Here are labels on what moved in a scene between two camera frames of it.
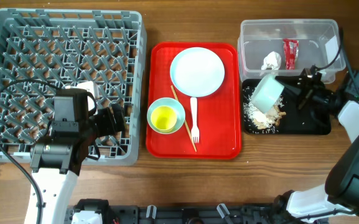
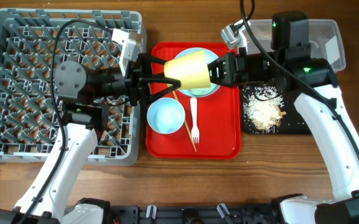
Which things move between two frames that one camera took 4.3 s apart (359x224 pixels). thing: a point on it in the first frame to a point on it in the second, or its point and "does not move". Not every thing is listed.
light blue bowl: x=166 y=116 does not move
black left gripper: x=109 y=128 to x=132 y=82
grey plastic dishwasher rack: x=29 y=53 does not move
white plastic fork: x=195 y=132 does not move
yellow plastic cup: x=163 y=118 to x=191 y=70
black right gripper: x=306 y=88 to x=236 y=69
